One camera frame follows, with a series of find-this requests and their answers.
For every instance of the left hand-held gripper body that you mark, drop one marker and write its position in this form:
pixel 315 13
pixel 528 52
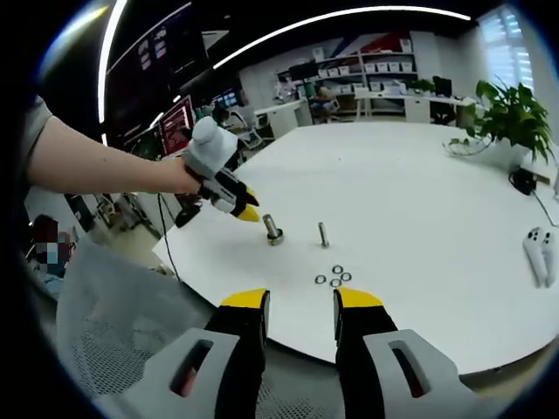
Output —
pixel 211 150

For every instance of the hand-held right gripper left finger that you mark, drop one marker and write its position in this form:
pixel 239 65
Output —
pixel 242 331

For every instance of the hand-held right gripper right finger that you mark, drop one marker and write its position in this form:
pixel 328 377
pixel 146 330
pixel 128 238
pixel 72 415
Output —
pixel 362 331

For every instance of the large threaded steel stud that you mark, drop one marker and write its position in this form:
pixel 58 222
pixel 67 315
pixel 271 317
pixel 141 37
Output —
pixel 271 224

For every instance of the large metal washer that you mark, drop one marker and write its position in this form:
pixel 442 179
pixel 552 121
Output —
pixel 280 242

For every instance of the small threaded steel stud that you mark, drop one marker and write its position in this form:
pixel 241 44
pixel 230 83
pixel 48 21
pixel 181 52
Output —
pixel 322 233

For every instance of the person's left hand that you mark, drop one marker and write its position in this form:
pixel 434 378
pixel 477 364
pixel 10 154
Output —
pixel 188 179

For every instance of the monitor with red screen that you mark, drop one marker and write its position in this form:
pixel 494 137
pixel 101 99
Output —
pixel 177 126

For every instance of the white low cabinet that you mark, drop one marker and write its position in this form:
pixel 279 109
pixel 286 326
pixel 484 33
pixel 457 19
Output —
pixel 284 118

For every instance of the white mesh office chair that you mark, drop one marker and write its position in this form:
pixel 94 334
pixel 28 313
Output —
pixel 126 314

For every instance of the long ceiling light strip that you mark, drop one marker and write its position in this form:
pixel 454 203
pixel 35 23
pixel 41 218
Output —
pixel 109 52

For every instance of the person's grey shirt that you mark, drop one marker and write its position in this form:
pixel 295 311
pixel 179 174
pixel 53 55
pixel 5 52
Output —
pixel 32 131

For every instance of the white shelf with storage bins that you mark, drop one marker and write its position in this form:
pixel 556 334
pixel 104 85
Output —
pixel 371 65

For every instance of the white game controller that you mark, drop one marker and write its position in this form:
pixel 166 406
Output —
pixel 549 262
pixel 535 257

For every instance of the curved ceiling light strip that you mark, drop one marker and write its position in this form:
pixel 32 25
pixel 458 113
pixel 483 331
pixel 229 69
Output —
pixel 349 17

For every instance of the long white background desk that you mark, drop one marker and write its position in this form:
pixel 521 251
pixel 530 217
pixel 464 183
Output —
pixel 415 102

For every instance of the small black device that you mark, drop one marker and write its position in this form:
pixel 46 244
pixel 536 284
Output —
pixel 522 181

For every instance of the white plant pot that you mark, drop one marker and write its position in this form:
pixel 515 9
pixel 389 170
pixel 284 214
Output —
pixel 508 155

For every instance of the green potted plant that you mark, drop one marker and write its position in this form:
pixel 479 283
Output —
pixel 511 111

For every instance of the window with white blinds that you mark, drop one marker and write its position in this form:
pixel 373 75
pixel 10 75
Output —
pixel 506 48

